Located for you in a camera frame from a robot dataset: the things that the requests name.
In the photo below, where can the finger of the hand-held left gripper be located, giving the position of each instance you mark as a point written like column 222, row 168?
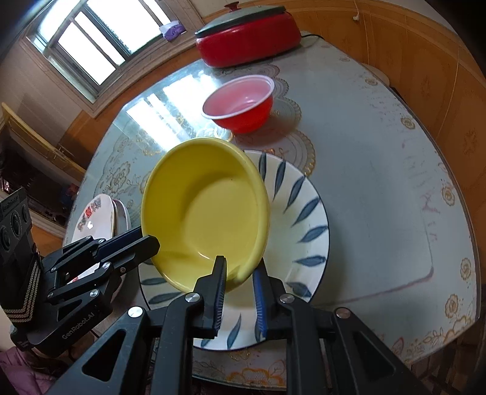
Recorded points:
column 133, row 252
column 123, row 239

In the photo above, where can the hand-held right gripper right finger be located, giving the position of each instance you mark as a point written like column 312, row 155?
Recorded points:
column 260, row 304

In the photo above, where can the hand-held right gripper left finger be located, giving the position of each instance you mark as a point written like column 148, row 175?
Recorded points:
column 219, row 296

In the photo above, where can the white plate dragon phoenix print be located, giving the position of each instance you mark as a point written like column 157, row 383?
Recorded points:
column 120, row 216
column 93, row 220

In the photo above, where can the yellow bowl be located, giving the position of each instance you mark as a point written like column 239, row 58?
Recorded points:
column 197, row 212

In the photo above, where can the person's left forearm purple sleeve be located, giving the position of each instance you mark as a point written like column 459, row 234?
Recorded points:
column 19, row 372

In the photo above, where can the dark cabinet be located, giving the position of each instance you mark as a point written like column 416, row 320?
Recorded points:
column 41, row 190

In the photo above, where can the white plate blue leaf print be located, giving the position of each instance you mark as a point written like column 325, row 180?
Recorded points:
column 296, row 197

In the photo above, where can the yellow wooden door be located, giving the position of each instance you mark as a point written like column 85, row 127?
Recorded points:
column 34, row 136

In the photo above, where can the gold floral print tablecloth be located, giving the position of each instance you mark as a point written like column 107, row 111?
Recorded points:
column 372, row 190

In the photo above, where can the red plastic bowl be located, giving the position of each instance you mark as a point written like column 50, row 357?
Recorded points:
column 243, row 119

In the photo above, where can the purple tissue pack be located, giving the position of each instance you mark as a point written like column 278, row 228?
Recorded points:
column 172, row 32

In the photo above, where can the red electric pot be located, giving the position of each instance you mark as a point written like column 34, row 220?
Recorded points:
column 250, row 45

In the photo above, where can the grey pot lid red knob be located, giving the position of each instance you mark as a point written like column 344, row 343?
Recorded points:
column 243, row 17

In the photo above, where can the white round stool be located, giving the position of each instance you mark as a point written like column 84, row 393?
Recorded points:
column 376, row 74

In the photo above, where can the window with white frame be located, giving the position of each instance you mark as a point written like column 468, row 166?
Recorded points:
column 87, row 45

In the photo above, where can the white wall plug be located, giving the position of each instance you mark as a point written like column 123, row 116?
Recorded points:
column 357, row 17

